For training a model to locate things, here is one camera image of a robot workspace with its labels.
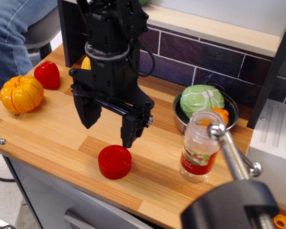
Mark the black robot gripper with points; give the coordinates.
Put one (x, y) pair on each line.
(111, 83)

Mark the red plastic cap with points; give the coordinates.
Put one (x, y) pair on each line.
(114, 162)

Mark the clear spice jar red label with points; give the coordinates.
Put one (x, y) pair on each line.
(199, 149)

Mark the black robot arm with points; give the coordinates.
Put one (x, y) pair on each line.
(113, 48)

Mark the yellow toy corn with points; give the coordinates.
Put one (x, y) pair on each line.
(86, 64)

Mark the silver metal pot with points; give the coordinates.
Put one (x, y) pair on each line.
(182, 120)

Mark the red toy strawberry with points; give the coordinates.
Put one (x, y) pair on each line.
(47, 73)

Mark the green toy cabbage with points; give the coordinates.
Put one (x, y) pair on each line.
(200, 97)

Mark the orange toy pumpkin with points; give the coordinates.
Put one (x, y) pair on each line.
(21, 94)

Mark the orange toy fruit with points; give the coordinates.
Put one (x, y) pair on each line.
(222, 112)

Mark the grey chair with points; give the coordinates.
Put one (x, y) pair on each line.
(39, 36)

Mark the wooden shelf with dark posts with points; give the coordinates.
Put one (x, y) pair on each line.
(238, 44)

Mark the person leg in jeans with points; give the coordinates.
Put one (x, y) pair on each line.
(16, 16)

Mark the black clamp with metal screw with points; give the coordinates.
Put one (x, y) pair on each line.
(241, 204)

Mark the white sink unit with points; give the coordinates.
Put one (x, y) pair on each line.
(268, 144)

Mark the grey cabinet drawer handle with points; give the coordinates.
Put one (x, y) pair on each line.
(75, 221)

